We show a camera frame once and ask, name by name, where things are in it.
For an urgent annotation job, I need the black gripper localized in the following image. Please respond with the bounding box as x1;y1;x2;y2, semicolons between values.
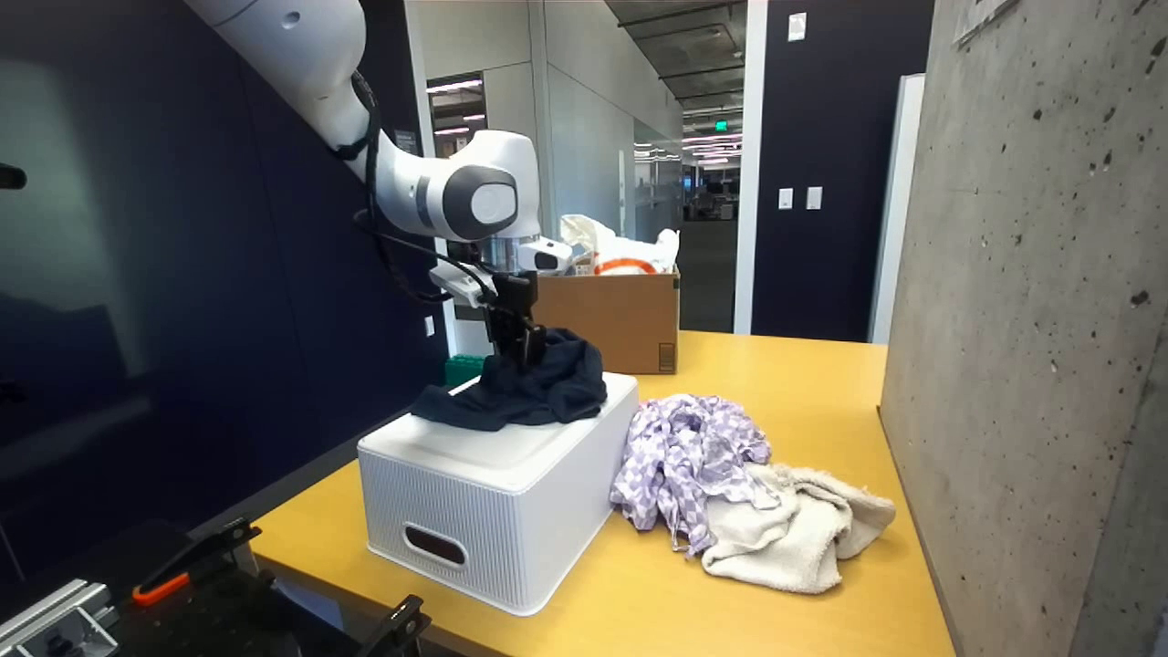
477;267;551;371

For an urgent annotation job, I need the dark navy clothing piece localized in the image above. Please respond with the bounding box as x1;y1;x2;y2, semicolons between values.
405;324;609;434

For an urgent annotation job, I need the purple checkered clothing piece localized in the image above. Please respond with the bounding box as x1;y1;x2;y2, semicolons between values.
607;389;779;560

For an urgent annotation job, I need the brown cardboard box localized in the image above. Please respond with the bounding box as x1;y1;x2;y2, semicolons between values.
533;267;684;380

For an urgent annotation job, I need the white plastic storage box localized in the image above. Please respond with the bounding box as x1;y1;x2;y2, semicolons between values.
353;367;641;620

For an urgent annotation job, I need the beige clothing piece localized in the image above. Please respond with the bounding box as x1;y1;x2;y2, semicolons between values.
699;461;898;599

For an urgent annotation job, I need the white plastic bag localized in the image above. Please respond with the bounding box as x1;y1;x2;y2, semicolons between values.
556;212;684;277

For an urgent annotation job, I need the white whiteboard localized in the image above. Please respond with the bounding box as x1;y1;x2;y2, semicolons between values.
865;68;932;346

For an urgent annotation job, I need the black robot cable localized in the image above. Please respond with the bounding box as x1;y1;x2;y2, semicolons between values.
325;68;517;313

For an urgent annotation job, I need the black clamp orange handle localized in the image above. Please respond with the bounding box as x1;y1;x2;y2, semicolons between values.
124;518;268;613

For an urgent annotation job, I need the aluminium rail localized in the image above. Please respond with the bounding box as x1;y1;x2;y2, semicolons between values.
0;571;119;657

